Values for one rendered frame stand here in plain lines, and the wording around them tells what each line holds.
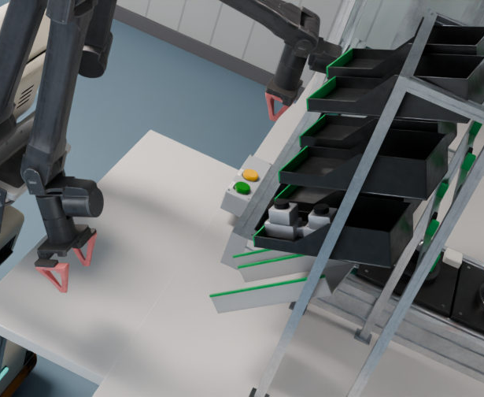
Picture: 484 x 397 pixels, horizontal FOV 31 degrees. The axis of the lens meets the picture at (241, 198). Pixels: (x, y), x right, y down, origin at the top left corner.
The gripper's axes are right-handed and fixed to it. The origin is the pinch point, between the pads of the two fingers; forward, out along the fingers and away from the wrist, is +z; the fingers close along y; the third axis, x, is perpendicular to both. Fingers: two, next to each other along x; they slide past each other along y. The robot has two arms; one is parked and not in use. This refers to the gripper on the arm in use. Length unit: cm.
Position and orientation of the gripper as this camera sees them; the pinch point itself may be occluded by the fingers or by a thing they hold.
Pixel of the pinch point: (273, 116)
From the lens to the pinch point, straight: 203.3
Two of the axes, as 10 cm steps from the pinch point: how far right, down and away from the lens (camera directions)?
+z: -2.7, 7.8, 5.7
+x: -9.1, -4.0, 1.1
